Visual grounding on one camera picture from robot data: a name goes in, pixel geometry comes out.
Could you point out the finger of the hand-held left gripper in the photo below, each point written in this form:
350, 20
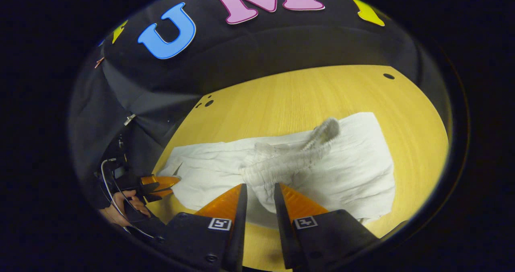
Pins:
161, 193
161, 180

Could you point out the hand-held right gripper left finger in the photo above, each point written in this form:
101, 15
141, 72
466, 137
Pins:
239, 231

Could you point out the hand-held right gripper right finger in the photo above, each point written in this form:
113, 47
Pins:
285, 231

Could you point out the white jeans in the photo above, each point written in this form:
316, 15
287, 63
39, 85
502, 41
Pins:
354, 163

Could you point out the silver metal clip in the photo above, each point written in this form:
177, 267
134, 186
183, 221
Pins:
129, 119

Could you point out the black backdrop cloth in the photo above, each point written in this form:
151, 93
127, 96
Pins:
281, 42

